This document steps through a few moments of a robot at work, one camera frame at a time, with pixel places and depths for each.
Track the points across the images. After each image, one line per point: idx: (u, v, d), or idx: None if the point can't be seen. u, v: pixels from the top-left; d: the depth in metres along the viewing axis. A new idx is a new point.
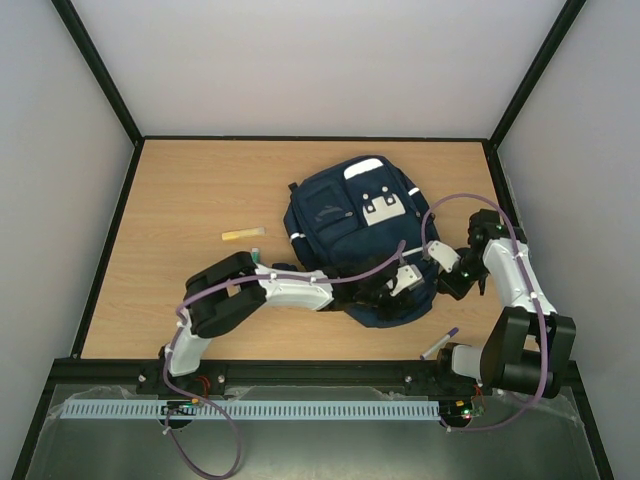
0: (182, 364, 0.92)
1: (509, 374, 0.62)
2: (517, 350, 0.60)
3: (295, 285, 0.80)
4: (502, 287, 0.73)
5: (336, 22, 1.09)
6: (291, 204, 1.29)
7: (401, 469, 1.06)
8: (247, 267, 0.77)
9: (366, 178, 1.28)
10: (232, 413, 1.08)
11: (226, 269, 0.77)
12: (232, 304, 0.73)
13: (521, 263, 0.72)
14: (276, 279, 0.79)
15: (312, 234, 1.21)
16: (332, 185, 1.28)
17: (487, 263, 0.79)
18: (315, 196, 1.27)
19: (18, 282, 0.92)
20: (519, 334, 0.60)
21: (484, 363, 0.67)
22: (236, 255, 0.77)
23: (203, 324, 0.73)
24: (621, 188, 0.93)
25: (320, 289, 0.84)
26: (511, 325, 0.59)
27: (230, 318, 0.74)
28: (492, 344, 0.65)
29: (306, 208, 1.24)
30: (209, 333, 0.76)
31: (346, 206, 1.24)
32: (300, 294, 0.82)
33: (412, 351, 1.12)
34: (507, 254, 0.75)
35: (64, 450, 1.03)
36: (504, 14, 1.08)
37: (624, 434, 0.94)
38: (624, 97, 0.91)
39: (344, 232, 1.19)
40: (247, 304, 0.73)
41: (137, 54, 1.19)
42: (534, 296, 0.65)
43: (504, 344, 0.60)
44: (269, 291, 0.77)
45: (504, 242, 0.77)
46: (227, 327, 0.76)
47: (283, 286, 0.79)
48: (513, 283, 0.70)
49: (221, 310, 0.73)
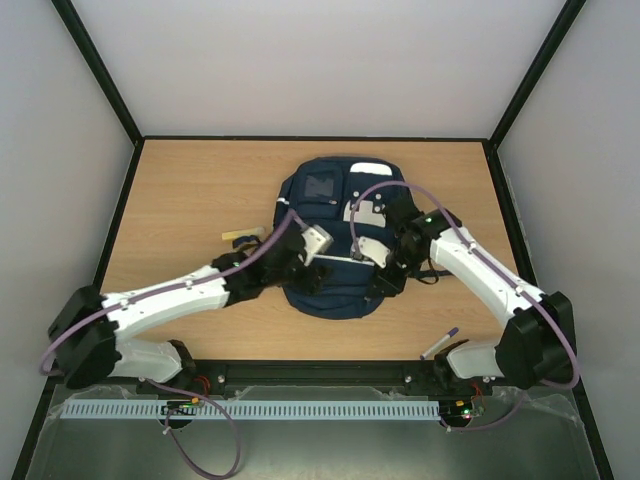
0: (163, 370, 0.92)
1: (541, 370, 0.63)
2: (538, 349, 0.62)
3: (167, 301, 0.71)
4: (480, 288, 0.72)
5: (334, 20, 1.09)
6: (295, 174, 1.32)
7: (401, 469, 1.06)
8: (93, 301, 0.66)
9: (366, 181, 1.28)
10: (232, 413, 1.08)
11: (71, 311, 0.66)
12: (82, 350, 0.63)
13: (478, 253, 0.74)
14: (131, 303, 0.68)
15: (294, 204, 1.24)
16: (331, 171, 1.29)
17: (441, 261, 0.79)
18: (316, 174, 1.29)
19: (18, 282, 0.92)
20: (535, 335, 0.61)
21: (507, 372, 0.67)
22: (76, 291, 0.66)
23: (69, 375, 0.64)
24: (621, 187, 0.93)
25: (205, 291, 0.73)
26: (525, 331, 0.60)
27: (89, 363, 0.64)
28: (505, 354, 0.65)
29: (301, 180, 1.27)
30: (82, 381, 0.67)
31: (336, 194, 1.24)
32: (179, 304, 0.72)
33: (412, 351, 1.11)
34: (460, 250, 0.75)
35: (64, 449, 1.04)
36: (504, 14, 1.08)
37: (624, 435, 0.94)
38: (624, 95, 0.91)
39: (316, 213, 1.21)
40: (93, 347, 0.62)
41: (136, 53, 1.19)
42: (521, 289, 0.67)
43: (527, 348, 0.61)
44: (127, 320, 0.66)
45: (448, 236, 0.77)
46: (98, 369, 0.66)
47: (146, 308, 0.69)
48: (490, 283, 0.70)
49: (75, 358, 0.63)
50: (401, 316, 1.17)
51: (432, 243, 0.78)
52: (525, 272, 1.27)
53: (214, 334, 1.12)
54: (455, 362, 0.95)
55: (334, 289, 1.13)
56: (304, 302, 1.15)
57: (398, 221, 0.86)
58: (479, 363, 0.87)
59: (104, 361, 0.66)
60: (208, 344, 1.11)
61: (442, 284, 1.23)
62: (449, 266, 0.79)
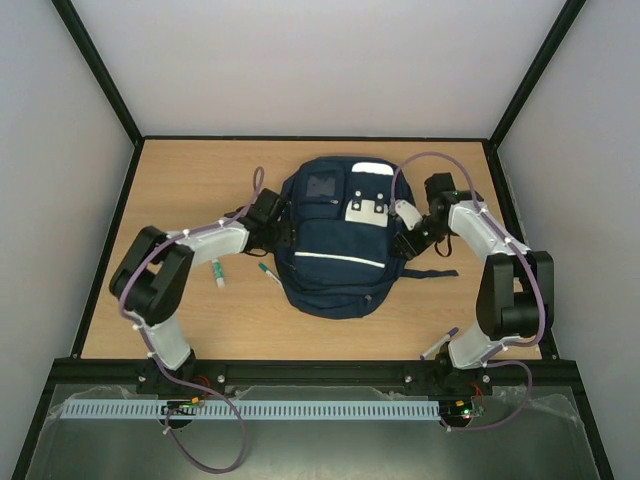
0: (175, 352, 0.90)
1: (509, 319, 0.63)
2: (508, 292, 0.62)
3: (215, 234, 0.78)
4: (477, 244, 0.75)
5: (335, 21, 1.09)
6: (297, 175, 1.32)
7: (401, 469, 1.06)
8: (160, 237, 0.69)
9: (368, 181, 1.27)
10: (243, 413, 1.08)
11: (138, 248, 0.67)
12: (167, 272, 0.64)
13: (487, 218, 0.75)
14: (191, 235, 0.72)
15: (296, 206, 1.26)
16: (334, 172, 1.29)
17: (456, 227, 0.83)
18: (318, 175, 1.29)
19: (18, 282, 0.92)
20: (508, 276, 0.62)
21: (484, 319, 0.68)
22: (142, 230, 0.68)
23: (151, 306, 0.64)
24: (621, 187, 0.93)
25: (234, 228, 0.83)
26: (498, 269, 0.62)
27: (172, 288, 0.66)
28: (484, 299, 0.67)
29: (303, 181, 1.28)
30: (160, 314, 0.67)
31: (337, 193, 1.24)
32: (219, 240, 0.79)
33: (412, 351, 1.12)
34: (471, 213, 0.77)
35: (64, 450, 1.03)
36: (504, 14, 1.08)
37: (624, 434, 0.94)
38: (624, 96, 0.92)
39: (317, 213, 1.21)
40: (178, 265, 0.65)
41: (137, 54, 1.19)
42: (509, 241, 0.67)
43: (497, 289, 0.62)
44: (193, 245, 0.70)
45: (465, 204, 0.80)
46: (174, 296, 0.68)
47: (202, 239, 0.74)
48: (483, 236, 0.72)
49: (160, 284, 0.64)
50: (401, 316, 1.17)
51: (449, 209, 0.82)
52: None
53: (214, 334, 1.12)
54: (454, 353, 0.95)
55: (336, 287, 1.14)
56: (305, 302, 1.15)
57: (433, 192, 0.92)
58: (473, 345, 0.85)
59: (179, 285, 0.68)
60: (208, 344, 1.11)
61: (442, 283, 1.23)
62: (461, 231, 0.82)
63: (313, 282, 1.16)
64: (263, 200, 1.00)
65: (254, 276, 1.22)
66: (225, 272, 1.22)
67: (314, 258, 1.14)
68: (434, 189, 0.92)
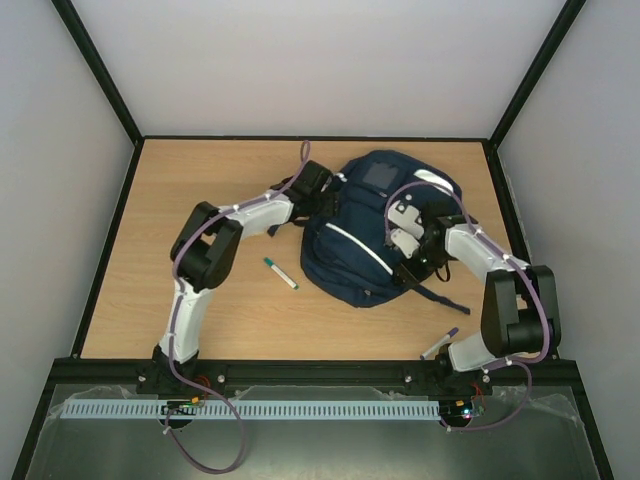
0: (186, 346, 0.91)
1: (515, 337, 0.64)
2: (512, 310, 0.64)
3: (261, 208, 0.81)
4: (476, 264, 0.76)
5: (334, 20, 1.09)
6: (367, 156, 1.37)
7: (401, 469, 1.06)
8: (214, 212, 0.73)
9: (423, 188, 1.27)
10: (242, 413, 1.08)
11: (192, 222, 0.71)
12: (219, 243, 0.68)
13: (482, 237, 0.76)
14: (240, 209, 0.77)
15: (351, 185, 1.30)
16: (398, 168, 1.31)
17: (452, 250, 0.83)
18: (382, 165, 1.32)
19: (17, 282, 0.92)
20: (510, 293, 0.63)
21: (490, 338, 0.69)
22: (196, 206, 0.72)
23: (205, 274, 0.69)
24: (621, 186, 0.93)
25: (278, 203, 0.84)
26: (499, 288, 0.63)
27: (225, 258, 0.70)
28: (488, 318, 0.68)
29: (367, 164, 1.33)
30: (212, 283, 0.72)
31: (391, 191, 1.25)
32: (266, 214, 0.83)
33: (412, 351, 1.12)
34: (467, 235, 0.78)
35: (64, 450, 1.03)
36: (504, 14, 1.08)
37: (624, 434, 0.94)
38: (624, 96, 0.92)
39: (363, 199, 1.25)
40: (230, 238, 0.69)
41: (136, 54, 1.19)
42: (507, 258, 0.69)
43: (501, 308, 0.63)
44: (241, 220, 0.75)
45: (459, 227, 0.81)
46: (225, 266, 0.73)
47: (250, 214, 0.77)
48: (482, 255, 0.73)
49: (214, 253, 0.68)
50: (401, 316, 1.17)
51: (445, 234, 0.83)
52: None
53: (214, 334, 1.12)
54: (455, 355, 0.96)
55: (345, 268, 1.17)
56: (312, 269, 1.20)
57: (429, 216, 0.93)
58: (474, 353, 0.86)
59: (231, 255, 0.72)
60: (208, 344, 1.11)
61: (442, 283, 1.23)
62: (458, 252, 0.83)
63: (328, 255, 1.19)
64: (307, 173, 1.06)
65: (254, 276, 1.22)
66: None
67: (339, 233, 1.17)
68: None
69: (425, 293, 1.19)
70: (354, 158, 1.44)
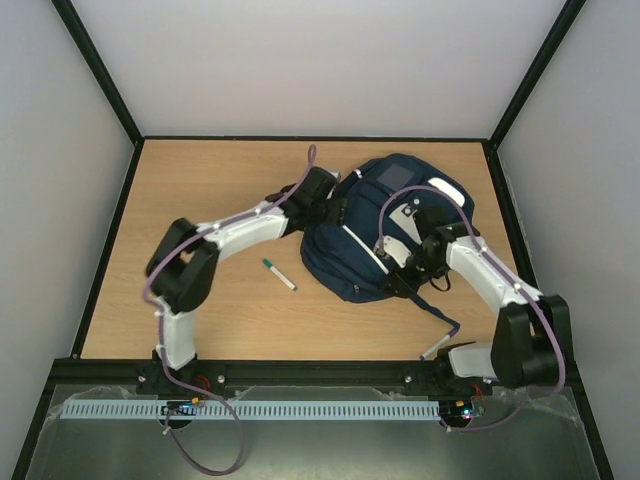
0: (180, 354, 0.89)
1: (531, 372, 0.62)
2: (527, 345, 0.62)
3: (246, 226, 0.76)
4: (483, 287, 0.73)
5: (333, 20, 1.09)
6: (389, 156, 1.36)
7: (401, 469, 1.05)
8: (190, 230, 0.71)
9: (432, 193, 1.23)
10: (240, 413, 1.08)
11: (169, 241, 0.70)
12: (192, 265, 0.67)
13: (489, 257, 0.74)
14: (221, 228, 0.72)
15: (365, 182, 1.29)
16: (414, 174, 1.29)
17: (454, 264, 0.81)
18: (399, 168, 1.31)
19: (17, 281, 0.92)
20: (524, 326, 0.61)
21: (502, 368, 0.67)
22: (173, 223, 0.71)
23: (176, 297, 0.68)
24: (622, 186, 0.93)
25: (271, 217, 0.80)
26: (512, 321, 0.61)
27: (198, 281, 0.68)
28: (501, 349, 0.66)
29: (388, 165, 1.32)
30: (188, 305, 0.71)
31: (400, 195, 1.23)
32: (254, 231, 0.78)
33: (412, 351, 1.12)
34: (471, 252, 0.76)
35: (63, 450, 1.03)
36: (504, 14, 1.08)
37: (624, 435, 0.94)
38: (624, 95, 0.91)
39: (371, 197, 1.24)
40: (204, 260, 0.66)
41: (136, 54, 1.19)
42: (519, 287, 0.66)
43: (515, 343, 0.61)
44: (221, 240, 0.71)
45: (462, 241, 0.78)
46: (201, 287, 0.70)
47: (232, 232, 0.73)
48: (492, 281, 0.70)
49: (185, 276, 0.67)
50: (401, 316, 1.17)
51: (446, 247, 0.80)
52: (526, 276, 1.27)
53: (214, 334, 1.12)
54: (455, 360, 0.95)
55: (340, 260, 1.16)
56: (309, 256, 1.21)
57: (425, 223, 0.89)
58: (478, 364, 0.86)
59: (208, 277, 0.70)
60: (208, 344, 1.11)
61: (442, 283, 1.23)
62: (460, 267, 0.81)
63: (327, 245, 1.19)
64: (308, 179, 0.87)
65: (254, 276, 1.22)
66: (225, 273, 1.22)
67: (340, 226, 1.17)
68: (426, 221, 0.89)
69: (420, 303, 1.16)
70: (374, 158, 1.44)
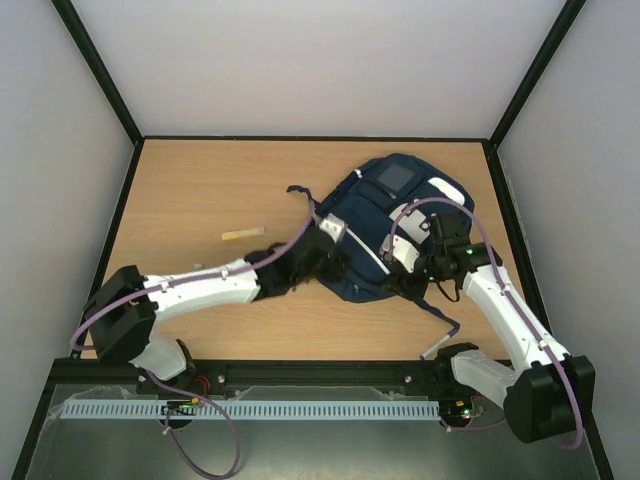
0: (163, 368, 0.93)
1: (544, 430, 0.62)
2: (546, 406, 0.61)
3: (204, 288, 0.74)
4: (502, 331, 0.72)
5: (333, 21, 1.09)
6: (390, 156, 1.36)
7: (401, 469, 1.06)
8: (134, 282, 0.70)
9: (431, 194, 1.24)
10: (232, 413, 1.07)
11: (112, 289, 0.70)
12: (121, 325, 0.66)
13: (512, 299, 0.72)
14: (170, 286, 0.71)
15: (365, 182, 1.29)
16: (414, 172, 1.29)
17: (470, 293, 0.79)
18: (399, 167, 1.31)
19: (16, 282, 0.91)
20: (547, 393, 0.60)
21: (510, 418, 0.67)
22: (120, 270, 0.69)
23: (101, 351, 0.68)
24: (622, 186, 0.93)
25: (238, 283, 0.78)
26: (539, 389, 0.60)
27: (123, 341, 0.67)
28: (513, 401, 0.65)
29: (388, 164, 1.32)
30: (116, 358, 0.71)
31: (401, 195, 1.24)
32: (212, 293, 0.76)
33: (412, 351, 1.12)
34: (494, 290, 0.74)
35: (64, 449, 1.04)
36: (503, 14, 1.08)
37: (623, 436, 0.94)
38: (624, 96, 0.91)
39: (370, 196, 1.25)
40: (131, 324, 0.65)
41: (136, 55, 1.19)
42: (544, 346, 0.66)
43: (534, 404, 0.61)
44: (165, 302, 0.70)
45: (484, 272, 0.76)
46: (131, 347, 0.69)
47: (182, 292, 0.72)
48: (514, 332, 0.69)
49: (112, 335, 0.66)
50: (401, 317, 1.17)
51: (466, 273, 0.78)
52: (526, 276, 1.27)
53: (213, 334, 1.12)
54: (459, 370, 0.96)
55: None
56: None
57: (442, 237, 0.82)
58: (483, 381, 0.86)
59: (140, 338, 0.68)
60: (208, 344, 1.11)
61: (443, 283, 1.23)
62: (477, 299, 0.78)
63: None
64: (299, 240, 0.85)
65: None
66: None
67: None
68: (443, 234, 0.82)
69: (420, 303, 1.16)
70: (373, 157, 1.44)
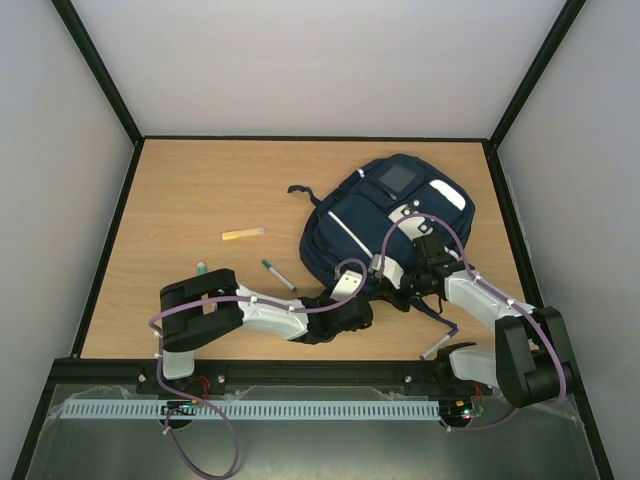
0: (173, 368, 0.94)
1: (533, 385, 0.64)
2: (527, 356, 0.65)
3: (273, 311, 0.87)
4: (481, 310, 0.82)
5: (331, 20, 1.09)
6: (391, 157, 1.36)
7: (401, 470, 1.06)
8: (228, 285, 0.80)
9: (433, 196, 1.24)
10: (230, 413, 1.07)
11: (205, 284, 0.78)
12: (209, 320, 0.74)
13: (482, 283, 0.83)
14: (255, 302, 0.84)
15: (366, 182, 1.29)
16: (416, 173, 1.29)
17: (454, 300, 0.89)
18: (400, 169, 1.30)
19: (17, 281, 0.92)
20: (521, 339, 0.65)
21: (505, 389, 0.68)
22: (220, 272, 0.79)
23: (174, 337, 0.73)
24: (621, 185, 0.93)
25: (296, 320, 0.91)
26: (510, 334, 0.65)
27: (201, 335, 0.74)
28: (502, 366, 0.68)
29: (389, 165, 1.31)
30: (177, 348, 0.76)
31: (401, 196, 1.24)
32: (278, 319, 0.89)
33: (412, 351, 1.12)
34: (466, 281, 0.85)
35: (64, 450, 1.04)
36: (504, 14, 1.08)
37: (621, 436, 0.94)
38: (624, 95, 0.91)
39: (371, 196, 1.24)
40: (222, 323, 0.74)
41: (135, 54, 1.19)
42: (512, 303, 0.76)
43: (514, 354, 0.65)
44: (246, 313, 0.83)
45: (458, 275, 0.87)
46: (200, 342, 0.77)
47: (261, 311, 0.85)
48: (487, 303, 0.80)
49: (194, 326, 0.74)
50: (401, 317, 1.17)
51: (445, 283, 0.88)
52: (526, 276, 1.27)
53: None
54: (457, 363, 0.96)
55: (337, 259, 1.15)
56: (306, 252, 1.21)
57: (425, 254, 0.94)
58: (483, 377, 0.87)
59: (211, 337, 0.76)
60: (208, 344, 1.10)
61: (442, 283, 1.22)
62: (459, 300, 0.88)
63: (324, 243, 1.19)
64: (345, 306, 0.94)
65: (254, 276, 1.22)
66: None
67: (339, 225, 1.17)
68: (426, 252, 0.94)
69: (419, 306, 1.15)
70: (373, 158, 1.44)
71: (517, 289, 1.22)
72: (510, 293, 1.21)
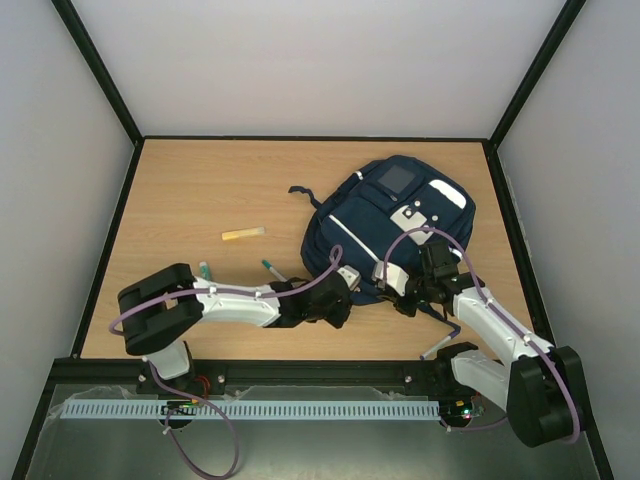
0: (167, 368, 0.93)
1: (548, 425, 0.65)
2: (542, 398, 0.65)
3: (237, 299, 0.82)
4: (492, 336, 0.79)
5: (330, 21, 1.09)
6: (390, 157, 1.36)
7: (401, 470, 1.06)
8: (184, 280, 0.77)
9: (433, 196, 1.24)
10: (230, 413, 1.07)
11: (161, 282, 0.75)
12: (167, 318, 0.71)
13: (495, 308, 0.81)
14: (215, 292, 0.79)
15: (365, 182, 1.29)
16: (415, 175, 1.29)
17: (462, 315, 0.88)
18: (400, 169, 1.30)
19: (17, 280, 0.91)
20: (538, 382, 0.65)
21: (518, 424, 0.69)
22: (173, 267, 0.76)
23: (136, 339, 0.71)
24: (622, 184, 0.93)
25: (265, 304, 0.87)
26: (528, 379, 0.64)
27: (162, 334, 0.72)
28: (515, 403, 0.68)
29: (388, 165, 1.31)
30: (143, 350, 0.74)
31: (402, 196, 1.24)
32: (246, 309, 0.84)
33: (412, 351, 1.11)
34: (478, 303, 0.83)
35: (65, 450, 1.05)
36: (503, 14, 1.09)
37: (620, 436, 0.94)
38: (625, 93, 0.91)
39: (371, 196, 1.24)
40: (180, 318, 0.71)
41: (135, 55, 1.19)
42: (528, 340, 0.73)
43: (531, 397, 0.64)
44: (207, 306, 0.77)
45: (469, 293, 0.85)
46: (164, 341, 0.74)
47: (223, 301, 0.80)
48: (501, 334, 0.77)
49: (152, 325, 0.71)
50: (401, 317, 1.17)
51: (453, 299, 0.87)
52: (526, 276, 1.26)
53: (212, 334, 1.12)
54: (458, 369, 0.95)
55: None
56: (308, 254, 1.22)
57: (432, 264, 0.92)
58: (484, 386, 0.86)
59: (174, 334, 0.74)
60: (208, 344, 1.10)
61: None
62: (468, 318, 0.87)
63: (325, 245, 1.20)
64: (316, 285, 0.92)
65: (254, 276, 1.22)
66: (225, 273, 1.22)
67: (339, 227, 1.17)
68: (433, 261, 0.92)
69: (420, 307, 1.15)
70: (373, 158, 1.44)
71: (517, 289, 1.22)
72: (509, 293, 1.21)
